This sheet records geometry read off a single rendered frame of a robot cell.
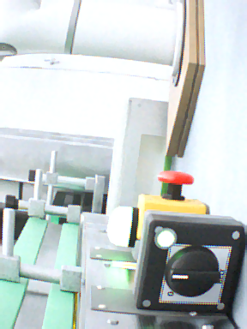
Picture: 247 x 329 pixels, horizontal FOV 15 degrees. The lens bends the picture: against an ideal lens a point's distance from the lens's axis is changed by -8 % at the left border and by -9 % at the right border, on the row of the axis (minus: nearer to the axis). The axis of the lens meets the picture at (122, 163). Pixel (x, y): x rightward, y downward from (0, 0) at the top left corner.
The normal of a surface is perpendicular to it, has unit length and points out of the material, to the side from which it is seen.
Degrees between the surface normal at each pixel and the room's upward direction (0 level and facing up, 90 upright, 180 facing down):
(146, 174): 90
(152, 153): 90
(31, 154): 90
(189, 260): 90
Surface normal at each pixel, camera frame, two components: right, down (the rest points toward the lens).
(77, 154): 0.03, 0.06
